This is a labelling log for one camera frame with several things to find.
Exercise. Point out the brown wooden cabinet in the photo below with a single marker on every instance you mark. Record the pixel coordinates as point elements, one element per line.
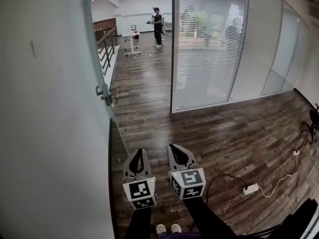
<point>104,25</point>

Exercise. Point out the white rolling table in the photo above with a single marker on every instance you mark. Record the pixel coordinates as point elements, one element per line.
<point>131,34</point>

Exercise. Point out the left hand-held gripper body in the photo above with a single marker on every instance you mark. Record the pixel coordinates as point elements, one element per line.
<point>140,190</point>

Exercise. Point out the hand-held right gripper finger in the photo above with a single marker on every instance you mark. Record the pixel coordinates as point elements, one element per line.
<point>192,159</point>
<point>170,160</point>

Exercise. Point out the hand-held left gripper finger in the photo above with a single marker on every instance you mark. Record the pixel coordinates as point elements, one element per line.
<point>148,168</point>
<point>127,168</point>

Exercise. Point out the person's left white shoe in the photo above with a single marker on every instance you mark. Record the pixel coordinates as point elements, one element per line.
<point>160,228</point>

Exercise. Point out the person's right forearm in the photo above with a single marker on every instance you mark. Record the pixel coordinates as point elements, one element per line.
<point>207,218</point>

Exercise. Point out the black office chair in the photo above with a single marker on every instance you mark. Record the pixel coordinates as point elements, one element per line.
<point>314,118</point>

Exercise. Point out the person's left forearm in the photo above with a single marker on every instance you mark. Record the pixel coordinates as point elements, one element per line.
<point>138,223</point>

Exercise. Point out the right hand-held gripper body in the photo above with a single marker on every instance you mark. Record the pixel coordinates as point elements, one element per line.
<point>189,183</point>

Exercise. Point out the person's white shoe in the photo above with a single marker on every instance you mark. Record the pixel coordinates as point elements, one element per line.
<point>176,228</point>
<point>160,228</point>

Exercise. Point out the white plug adapter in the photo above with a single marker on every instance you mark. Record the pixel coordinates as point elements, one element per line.
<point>295,152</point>

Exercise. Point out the person's right white shoe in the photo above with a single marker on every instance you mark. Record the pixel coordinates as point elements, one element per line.
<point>176,228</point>

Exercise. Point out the glass partition panel with blinds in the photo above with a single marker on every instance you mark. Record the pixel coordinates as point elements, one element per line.
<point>207,58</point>
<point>297,58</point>
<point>256,46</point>
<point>281,53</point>

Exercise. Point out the small black rack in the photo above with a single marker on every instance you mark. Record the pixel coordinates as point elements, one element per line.
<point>133,28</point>

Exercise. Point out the frosted glass door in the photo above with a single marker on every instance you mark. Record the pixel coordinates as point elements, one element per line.
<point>91,34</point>

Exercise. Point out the person's purple garment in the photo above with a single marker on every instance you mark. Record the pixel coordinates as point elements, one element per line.
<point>179,236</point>

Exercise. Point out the white power strip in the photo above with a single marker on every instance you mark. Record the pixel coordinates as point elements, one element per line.
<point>250,189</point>

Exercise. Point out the wooden handrail railing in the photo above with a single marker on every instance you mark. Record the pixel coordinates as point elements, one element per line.
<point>107,35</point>

